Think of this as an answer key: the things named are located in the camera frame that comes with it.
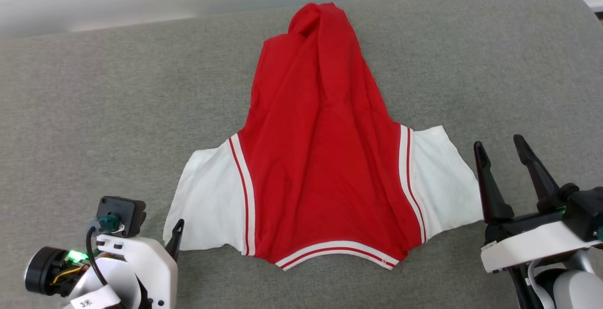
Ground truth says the grey fabric sofa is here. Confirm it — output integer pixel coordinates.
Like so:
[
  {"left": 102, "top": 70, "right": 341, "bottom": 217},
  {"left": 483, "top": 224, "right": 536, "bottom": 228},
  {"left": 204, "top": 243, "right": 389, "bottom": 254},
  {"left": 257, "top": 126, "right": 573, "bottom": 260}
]
[{"left": 0, "top": 0, "right": 603, "bottom": 309}]

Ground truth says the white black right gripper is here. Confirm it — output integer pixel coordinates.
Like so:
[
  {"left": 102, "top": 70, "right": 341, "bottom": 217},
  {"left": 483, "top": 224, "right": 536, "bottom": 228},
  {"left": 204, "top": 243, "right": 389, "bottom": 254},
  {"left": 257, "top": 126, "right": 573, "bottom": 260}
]
[{"left": 473, "top": 134, "right": 603, "bottom": 273}]

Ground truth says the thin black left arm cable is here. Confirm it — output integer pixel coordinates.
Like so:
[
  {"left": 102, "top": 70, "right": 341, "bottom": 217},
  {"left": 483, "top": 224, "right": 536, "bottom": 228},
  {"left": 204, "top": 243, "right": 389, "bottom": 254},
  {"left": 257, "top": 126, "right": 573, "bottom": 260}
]
[{"left": 85, "top": 220, "right": 119, "bottom": 296}]

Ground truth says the red and white basketball jersey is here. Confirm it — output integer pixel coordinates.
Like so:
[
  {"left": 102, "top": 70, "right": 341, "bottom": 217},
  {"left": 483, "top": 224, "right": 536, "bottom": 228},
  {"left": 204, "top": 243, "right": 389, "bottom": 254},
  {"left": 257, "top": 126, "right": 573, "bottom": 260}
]
[{"left": 163, "top": 2, "right": 485, "bottom": 272}]

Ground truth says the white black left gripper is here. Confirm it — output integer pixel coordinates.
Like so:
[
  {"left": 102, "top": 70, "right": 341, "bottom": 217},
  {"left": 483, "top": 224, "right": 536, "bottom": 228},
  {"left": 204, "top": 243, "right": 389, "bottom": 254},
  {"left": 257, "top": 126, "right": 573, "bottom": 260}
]
[{"left": 96, "top": 219, "right": 185, "bottom": 309}]

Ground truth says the light grey right arm cable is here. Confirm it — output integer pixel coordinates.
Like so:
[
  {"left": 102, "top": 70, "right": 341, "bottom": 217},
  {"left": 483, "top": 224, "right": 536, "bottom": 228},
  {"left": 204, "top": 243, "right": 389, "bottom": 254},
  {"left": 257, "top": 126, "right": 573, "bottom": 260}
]
[{"left": 527, "top": 258, "right": 556, "bottom": 309}]

